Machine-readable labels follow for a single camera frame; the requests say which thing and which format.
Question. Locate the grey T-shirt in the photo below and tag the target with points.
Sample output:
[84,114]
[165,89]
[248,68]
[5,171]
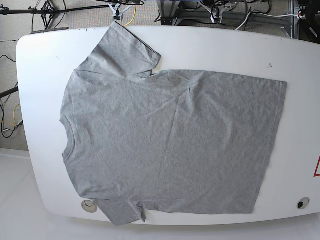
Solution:
[176,141]

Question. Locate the left table grommet hole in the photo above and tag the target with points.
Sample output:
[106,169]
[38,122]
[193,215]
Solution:
[89,206]

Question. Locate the table grommet hole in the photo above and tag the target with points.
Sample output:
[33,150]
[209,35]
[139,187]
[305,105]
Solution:
[303,203]
[89,206]

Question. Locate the black tripod stand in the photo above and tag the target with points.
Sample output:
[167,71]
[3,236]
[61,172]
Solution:
[51,16]

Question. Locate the red triangle warning sticker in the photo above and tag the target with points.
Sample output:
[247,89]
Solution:
[317,169]

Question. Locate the right table grommet hole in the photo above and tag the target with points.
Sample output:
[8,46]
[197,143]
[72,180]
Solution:
[303,203]

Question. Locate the aluminium frame stand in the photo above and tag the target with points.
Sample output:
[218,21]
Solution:
[231,14]

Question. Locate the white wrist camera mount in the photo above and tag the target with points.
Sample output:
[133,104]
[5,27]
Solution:
[118,10]

